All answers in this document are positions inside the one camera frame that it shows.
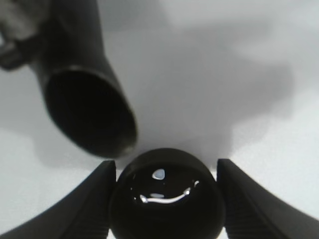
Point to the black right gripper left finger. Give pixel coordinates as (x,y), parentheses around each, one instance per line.
(82,214)

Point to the black round teapot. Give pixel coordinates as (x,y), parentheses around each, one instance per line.
(61,42)

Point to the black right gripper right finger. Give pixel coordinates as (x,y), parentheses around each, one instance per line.
(252,212)

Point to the small black teacup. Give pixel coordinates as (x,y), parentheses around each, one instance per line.
(166,193)

